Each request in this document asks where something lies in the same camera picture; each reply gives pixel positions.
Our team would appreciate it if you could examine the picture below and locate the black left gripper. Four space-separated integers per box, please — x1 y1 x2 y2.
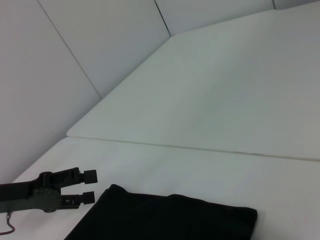
0 167 98 214

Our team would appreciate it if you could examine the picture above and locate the black t-shirt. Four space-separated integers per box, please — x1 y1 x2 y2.
63 184 258 240

